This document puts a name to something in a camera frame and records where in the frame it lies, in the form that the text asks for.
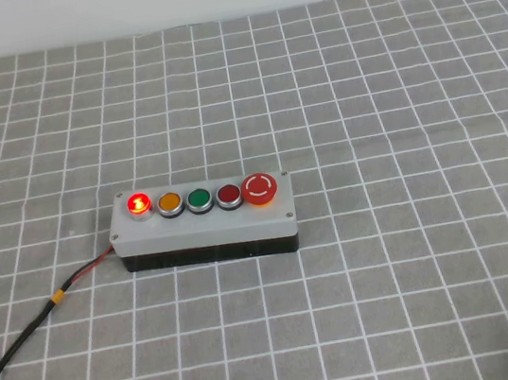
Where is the red illuminated push button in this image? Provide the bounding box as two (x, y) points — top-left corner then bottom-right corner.
(124, 189), (156, 225)

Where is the red mushroom emergency stop button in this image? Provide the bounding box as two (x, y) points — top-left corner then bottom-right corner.
(238, 169), (281, 211)

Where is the dark red flat push button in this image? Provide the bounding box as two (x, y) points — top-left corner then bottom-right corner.
(213, 181), (245, 215)

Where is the green flat push button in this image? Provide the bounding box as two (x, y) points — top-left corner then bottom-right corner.
(184, 185), (217, 217)

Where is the grey button box black base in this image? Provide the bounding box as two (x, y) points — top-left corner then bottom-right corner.
(104, 166), (304, 280)

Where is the yellow flat push button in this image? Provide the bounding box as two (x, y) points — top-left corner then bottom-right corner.
(154, 189), (187, 222)

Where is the grey white-grid tablecloth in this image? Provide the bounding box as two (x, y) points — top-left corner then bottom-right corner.
(0, 0), (508, 380)

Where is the red-black power cable yellow connector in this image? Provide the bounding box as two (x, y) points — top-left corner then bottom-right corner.
(0, 244), (136, 380)

